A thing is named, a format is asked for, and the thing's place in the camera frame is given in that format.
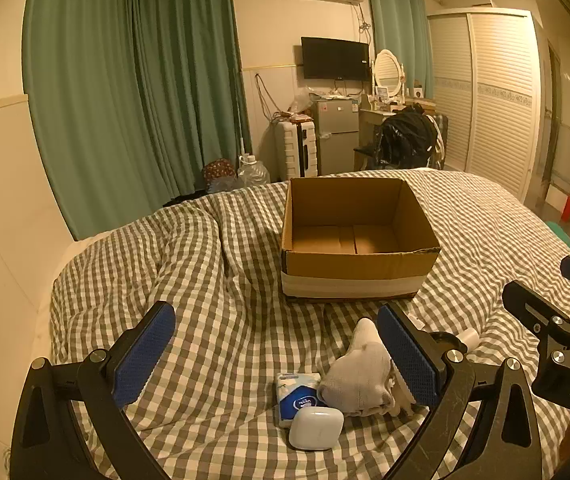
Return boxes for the grey white checkered blanket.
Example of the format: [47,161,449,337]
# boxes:
[50,169,570,480]

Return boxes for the black jacket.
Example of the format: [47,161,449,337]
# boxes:
[374,105,441,170]

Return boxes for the blue white tissue packet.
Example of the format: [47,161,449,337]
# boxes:
[274,372,331,428]

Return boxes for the large clear water bottle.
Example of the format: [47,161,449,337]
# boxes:
[236,154,271,190]

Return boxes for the green curtain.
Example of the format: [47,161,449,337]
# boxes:
[367,0,433,100]
[130,0,252,198]
[22,0,138,241]

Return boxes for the black wall television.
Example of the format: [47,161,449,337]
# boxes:
[300,36,370,82]

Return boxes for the oval white vanity mirror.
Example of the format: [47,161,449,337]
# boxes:
[372,49,406,98]

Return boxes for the cardboard box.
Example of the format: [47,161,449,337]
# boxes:
[280,176,442,302]

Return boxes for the brown patterned bag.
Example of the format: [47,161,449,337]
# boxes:
[201,158,237,183]

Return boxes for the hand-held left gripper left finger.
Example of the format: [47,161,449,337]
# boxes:
[10,301,177,480]

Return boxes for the clear plastic bag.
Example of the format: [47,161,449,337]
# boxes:
[290,87,314,113]

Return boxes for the white pole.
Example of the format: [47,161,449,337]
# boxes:
[238,104,249,157]

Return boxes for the wooden chair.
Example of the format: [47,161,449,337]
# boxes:
[354,145,382,172]

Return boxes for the white earbuds case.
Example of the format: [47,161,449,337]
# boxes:
[288,406,344,452]

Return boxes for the crumpled clear plastic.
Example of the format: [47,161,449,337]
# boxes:
[207,175,240,194]

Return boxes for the white sock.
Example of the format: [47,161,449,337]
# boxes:
[317,317,416,417]

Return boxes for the white louvred wardrobe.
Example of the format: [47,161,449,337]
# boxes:
[425,7,548,201]

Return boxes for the white suitcase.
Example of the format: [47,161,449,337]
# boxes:
[272,120,317,182]

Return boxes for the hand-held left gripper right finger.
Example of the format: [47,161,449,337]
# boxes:
[376,302,543,480]

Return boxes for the small silver fridge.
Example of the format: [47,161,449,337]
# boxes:
[313,97,361,177]

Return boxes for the hanging wall cables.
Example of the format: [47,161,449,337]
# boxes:
[255,72,287,122]

